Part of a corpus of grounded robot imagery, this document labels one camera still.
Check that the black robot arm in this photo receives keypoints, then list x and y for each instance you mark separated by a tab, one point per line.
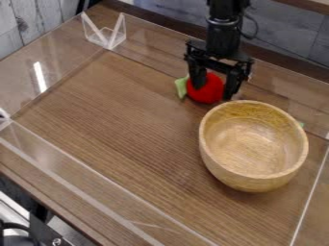
224	30

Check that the light wooden bowl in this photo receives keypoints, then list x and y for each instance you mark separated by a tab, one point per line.
252	145

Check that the black metal clamp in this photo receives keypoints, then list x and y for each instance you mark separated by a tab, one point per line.
24	227

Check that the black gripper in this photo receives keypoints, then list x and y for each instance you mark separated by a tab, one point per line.
236	63

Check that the red felt fruit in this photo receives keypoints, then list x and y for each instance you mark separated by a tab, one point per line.
208	94

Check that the clear acrylic tray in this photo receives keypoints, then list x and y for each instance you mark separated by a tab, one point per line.
100	144

